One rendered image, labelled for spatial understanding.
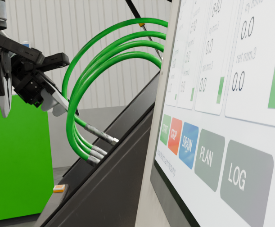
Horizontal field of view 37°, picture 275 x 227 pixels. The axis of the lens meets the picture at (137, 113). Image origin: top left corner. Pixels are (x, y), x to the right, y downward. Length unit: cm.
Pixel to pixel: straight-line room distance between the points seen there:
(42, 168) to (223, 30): 411
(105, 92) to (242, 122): 740
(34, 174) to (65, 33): 378
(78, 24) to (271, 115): 748
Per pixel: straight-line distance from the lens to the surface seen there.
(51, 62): 109
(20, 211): 443
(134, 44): 91
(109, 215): 75
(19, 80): 112
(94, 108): 755
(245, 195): 21
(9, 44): 96
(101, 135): 107
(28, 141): 432
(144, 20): 108
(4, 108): 96
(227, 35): 29
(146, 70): 780
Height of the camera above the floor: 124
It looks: 3 degrees down
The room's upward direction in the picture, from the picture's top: 4 degrees counter-clockwise
